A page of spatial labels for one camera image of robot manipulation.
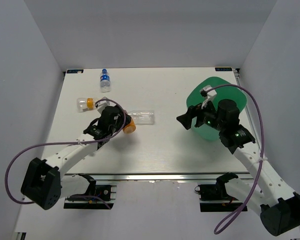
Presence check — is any green plastic bin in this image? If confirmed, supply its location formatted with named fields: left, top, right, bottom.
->
left=186, top=76, right=250, bottom=142

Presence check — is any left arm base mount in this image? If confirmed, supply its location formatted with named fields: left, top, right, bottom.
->
left=60, top=173, right=117, bottom=210

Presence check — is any right blue table sticker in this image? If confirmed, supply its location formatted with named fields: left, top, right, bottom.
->
left=214, top=67, right=233, bottom=72

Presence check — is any purple cable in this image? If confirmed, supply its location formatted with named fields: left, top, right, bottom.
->
left=4, top=98, right=128, bottom=205
left=203, top=84, right=266, bottom=235

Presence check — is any blue table sticker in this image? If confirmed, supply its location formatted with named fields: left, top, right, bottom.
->
left=66, top=69, right=84, bottom=74
left=214, top=67, right=233, bottom=72

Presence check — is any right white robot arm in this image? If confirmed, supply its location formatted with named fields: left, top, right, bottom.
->
left=176, top=99, right=300, bottom=237

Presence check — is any left blue table sticker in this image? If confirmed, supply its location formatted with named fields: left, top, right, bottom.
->
left=66, top=69, right=84, bottom=74

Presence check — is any blue cap water bottle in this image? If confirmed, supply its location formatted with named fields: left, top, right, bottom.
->
left=100, top=68, right=111, bottom=93

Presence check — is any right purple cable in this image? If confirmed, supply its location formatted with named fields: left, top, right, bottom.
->
left=203, top=84, right=266, bottom=235

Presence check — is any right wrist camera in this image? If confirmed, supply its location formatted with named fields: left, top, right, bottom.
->
left=200, top=85, right=217, bottom=110

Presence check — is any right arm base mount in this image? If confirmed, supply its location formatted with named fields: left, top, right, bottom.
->
left=194, top=172, right=242, bottom=213

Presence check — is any orange juice bottle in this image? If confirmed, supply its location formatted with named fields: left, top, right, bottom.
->
left=122, top=116, right=136, bottom=134

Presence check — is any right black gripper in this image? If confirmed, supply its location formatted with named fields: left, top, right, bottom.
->
left=176, top=97, right=225, bottom=132

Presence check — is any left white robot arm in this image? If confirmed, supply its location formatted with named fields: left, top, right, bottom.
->
left=21, top=105, right=131, bottom=210

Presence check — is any large clear plastic bottle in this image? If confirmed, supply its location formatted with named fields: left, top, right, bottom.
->
left=127, top=110, right=155, bottom=125

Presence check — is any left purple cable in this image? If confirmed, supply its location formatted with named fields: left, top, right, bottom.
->
left=4, top=98, right=128, bottom=205

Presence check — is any small bottle yellow cap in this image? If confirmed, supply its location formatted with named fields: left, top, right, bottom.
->
left=76, top=97, right=100, bottom=113

